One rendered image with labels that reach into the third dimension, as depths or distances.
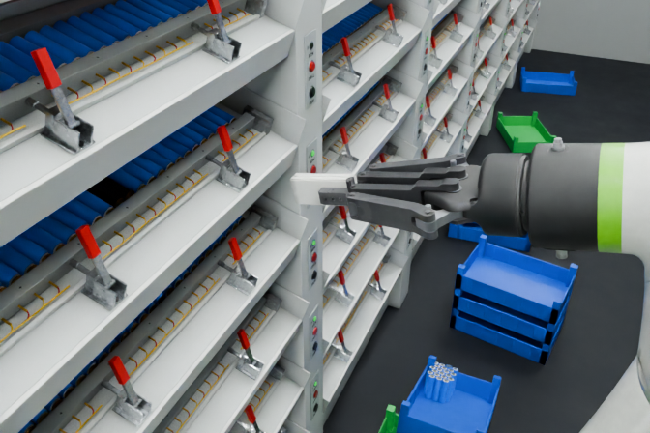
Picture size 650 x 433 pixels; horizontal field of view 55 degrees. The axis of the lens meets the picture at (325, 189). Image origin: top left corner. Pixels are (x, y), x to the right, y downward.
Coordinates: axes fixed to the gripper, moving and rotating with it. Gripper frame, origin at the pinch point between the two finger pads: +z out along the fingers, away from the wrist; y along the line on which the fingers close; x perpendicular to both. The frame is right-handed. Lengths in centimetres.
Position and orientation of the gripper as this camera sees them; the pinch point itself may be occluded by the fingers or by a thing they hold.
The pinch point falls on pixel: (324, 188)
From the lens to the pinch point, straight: 64.3
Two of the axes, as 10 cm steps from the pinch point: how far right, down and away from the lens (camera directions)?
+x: -1.9, -8.8, -4.3
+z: -8.9, -0.3, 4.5
